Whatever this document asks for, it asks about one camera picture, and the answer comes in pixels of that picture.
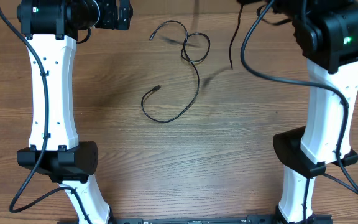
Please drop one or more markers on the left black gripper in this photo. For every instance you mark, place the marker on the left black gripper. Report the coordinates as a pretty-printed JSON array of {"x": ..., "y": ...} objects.
[{"x": 110, "y": 21}]

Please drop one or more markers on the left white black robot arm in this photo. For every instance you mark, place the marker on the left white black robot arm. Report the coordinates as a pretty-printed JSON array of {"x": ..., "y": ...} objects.
[{"x": 51, "y": 31}]

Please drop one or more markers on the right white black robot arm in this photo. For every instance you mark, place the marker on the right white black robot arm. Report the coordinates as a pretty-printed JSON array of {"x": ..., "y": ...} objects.
[{"x": 327, "y": 32}]

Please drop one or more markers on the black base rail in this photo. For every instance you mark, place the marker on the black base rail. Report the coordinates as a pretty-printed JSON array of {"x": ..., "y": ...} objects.
[{"x": 250, "y": 219}]

